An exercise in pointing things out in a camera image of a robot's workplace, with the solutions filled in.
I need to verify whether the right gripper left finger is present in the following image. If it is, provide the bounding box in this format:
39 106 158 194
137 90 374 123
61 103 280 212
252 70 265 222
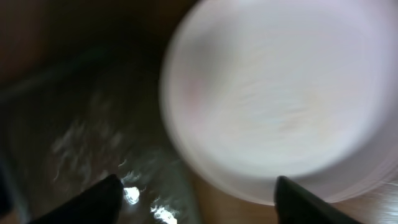
30 174 123 224

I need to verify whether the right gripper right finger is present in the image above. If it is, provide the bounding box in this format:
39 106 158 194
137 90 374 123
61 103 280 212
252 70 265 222
274 176 360 224

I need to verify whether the pink plate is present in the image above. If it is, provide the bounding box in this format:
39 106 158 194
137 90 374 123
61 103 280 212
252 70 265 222
159 0 397 205

